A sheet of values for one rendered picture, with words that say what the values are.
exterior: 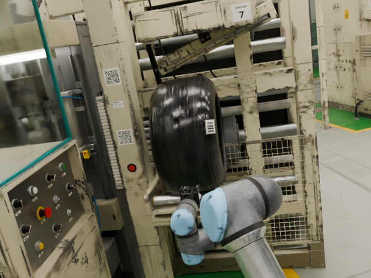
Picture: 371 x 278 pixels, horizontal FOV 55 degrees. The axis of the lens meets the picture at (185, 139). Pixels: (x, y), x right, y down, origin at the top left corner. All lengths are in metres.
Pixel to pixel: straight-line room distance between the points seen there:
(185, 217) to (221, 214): 0.35
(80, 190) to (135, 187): 0.26
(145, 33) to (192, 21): 0.25
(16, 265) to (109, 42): 0.97
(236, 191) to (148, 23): 1.22
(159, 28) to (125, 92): 0.40
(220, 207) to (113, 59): 1.03
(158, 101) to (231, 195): 0.80
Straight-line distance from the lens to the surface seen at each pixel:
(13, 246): 1.35
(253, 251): 0.87
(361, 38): 5.98
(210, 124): 1.49
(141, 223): 1.92
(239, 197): 0.87
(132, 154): 1.76
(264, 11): 2.00
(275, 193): 0.93
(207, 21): 1.86
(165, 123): 1.51
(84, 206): 1.81
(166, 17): 1.89
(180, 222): 1.18
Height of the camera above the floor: 1.63
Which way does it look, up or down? 16 degrees down
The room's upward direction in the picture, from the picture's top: 10 degrees counter-clockwise
